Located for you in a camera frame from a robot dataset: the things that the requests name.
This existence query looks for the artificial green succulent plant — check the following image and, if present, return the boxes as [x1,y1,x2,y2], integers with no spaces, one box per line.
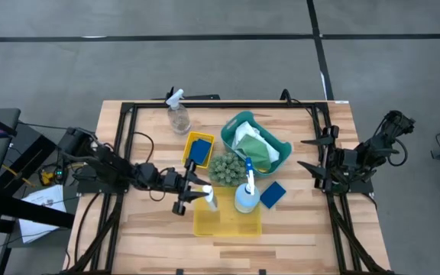
[207,151,248,187]

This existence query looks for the large yellow translucent tray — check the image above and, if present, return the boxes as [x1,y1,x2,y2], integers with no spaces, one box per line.
[192,186,263,238]

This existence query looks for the white cloth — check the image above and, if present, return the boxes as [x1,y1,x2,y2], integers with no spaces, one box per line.
[231,121,267,152]
[260,137,281,164]

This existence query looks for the white paper sheets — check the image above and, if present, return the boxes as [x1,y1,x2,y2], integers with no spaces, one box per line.
[18,184,68,244]

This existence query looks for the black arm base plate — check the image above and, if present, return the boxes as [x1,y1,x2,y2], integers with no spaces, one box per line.
[319,178,374,194]
[76,179,129,195]

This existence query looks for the yellow plug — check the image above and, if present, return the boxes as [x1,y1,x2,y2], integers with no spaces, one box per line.
[38,170,55,186]

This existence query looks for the white printed squeeze bottle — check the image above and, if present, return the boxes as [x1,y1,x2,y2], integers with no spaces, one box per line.
[202,184,219,213]

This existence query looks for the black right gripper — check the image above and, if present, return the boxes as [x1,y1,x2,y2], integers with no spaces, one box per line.
[297,125,359,193]

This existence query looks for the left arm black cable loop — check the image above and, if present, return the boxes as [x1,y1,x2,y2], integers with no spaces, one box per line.
[132,131,155,165]

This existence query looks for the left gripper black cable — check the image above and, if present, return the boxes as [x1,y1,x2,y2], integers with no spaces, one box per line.
[148,167,167,202]

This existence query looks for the spray bottle with blue nozzle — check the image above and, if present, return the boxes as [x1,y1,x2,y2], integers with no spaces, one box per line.
[234,157,261,214]

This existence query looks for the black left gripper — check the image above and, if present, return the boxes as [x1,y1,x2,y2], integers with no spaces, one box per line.
[161,158,212,216]

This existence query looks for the green cloth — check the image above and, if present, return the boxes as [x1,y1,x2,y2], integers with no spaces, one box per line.
[236,133,273,172]

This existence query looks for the black cable over frame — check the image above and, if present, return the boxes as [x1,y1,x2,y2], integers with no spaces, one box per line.
[280,88,339,154]

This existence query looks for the teal plastic basket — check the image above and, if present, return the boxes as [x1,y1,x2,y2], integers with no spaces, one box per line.
[220,110,293,177]

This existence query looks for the small yellow plastic bin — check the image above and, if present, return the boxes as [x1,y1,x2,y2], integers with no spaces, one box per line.
[181,131,216,170]

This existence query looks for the clear spray bottle white trigger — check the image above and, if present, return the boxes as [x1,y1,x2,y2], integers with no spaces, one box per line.
[165,89,192,135]

